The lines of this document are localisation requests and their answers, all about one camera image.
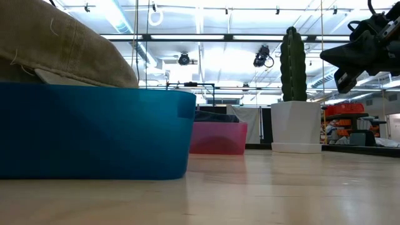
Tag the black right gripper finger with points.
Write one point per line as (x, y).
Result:
(359, 45)
(356, 62)

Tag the dark blue denim cap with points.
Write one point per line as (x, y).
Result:
(215, 117)

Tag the orange storage crates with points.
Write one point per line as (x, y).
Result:
(343, 109)

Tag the dark grey box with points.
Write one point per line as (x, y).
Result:
(362, 139)

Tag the white plant pot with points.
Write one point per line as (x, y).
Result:
(295, 125)

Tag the black ceiling spotlight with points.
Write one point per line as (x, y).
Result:
(184, 59)
(261, 57)

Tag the black partition panel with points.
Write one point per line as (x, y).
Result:
(265, 125)

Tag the grey hanging cloth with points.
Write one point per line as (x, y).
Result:
(250, 125)

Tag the red translucent plastic bin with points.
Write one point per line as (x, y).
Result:
(218, 139)

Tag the blue translucent plastic bin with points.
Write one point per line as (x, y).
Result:
(93, 134)

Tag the black metal rack frame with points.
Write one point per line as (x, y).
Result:
(190, 84)

